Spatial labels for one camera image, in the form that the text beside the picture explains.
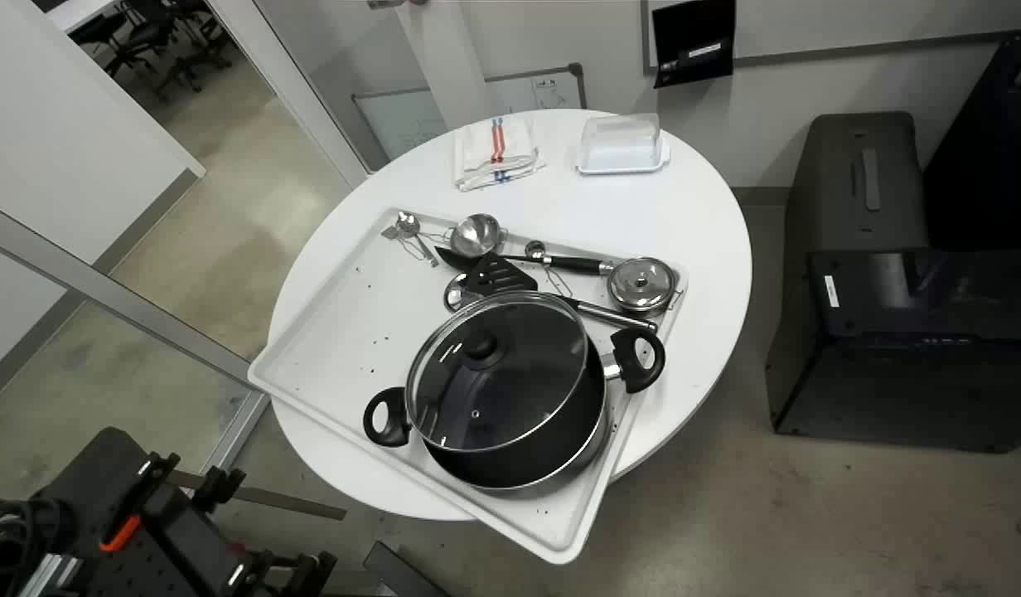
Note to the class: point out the white rectangular tray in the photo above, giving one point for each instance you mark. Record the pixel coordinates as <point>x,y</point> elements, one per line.
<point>346,319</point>

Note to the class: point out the grey metal frame bar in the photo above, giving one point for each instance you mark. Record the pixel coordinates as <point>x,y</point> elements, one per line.
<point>114,300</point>

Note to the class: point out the folded white towel red stripe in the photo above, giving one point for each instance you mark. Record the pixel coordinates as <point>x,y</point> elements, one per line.
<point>500,149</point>

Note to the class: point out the black marker holder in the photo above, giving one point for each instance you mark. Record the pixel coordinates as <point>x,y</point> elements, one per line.
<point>694,38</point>

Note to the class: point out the dark tall furniture block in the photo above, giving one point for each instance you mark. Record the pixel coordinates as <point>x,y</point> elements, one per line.
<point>994,145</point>

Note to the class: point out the silver measuring spoon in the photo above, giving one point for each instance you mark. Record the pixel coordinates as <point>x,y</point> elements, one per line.
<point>406,226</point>

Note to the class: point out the clear plastic container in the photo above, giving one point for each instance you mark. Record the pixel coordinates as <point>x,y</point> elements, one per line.
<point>621,145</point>

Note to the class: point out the black cabinet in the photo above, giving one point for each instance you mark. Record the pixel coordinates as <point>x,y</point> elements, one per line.
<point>864,334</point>

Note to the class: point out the black cooking pot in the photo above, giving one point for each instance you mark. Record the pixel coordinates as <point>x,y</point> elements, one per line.
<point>538,457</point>

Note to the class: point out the silver measuring cup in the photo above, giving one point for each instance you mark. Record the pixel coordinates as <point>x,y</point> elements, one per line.
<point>480,233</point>

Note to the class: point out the black spatula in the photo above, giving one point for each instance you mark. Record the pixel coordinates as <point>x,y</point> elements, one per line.
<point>493,272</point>

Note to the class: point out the glass lid with black knob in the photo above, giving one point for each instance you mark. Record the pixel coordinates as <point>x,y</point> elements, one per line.
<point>529,386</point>

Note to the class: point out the wall whiteboard with holder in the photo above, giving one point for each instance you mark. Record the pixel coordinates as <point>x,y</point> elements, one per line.
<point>864,20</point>

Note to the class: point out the black office chair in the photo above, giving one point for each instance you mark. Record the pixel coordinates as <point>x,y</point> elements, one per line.
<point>148,38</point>

